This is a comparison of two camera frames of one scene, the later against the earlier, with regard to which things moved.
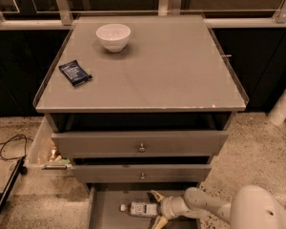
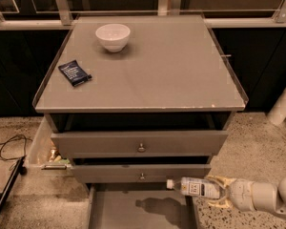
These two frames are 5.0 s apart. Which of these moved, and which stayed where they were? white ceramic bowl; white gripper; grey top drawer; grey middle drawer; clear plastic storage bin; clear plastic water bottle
Moved: clear plastic water bottle; white gripper
Stayed: grey top drawer; grey middle drawer; white ceramic bowl; clear plastic storage bin
